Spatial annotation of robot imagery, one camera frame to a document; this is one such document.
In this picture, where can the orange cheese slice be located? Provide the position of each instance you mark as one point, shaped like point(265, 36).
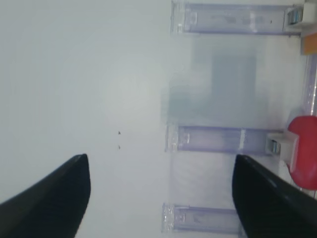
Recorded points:
point(309, 45)

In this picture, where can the red tomato slice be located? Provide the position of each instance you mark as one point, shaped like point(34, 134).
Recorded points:
point(304, 169)

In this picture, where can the cheese pusher block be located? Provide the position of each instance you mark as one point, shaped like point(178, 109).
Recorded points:
point(302, 18)

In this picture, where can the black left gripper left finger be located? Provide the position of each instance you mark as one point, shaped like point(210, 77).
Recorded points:
point(53, 207)

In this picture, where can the tomato pusher block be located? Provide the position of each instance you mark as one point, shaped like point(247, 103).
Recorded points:
point(282, 145)

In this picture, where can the clear acrylic rack left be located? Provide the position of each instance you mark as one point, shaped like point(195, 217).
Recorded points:
point(247, 78)

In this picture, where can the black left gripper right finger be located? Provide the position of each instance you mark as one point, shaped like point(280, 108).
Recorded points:
point(269, 207)

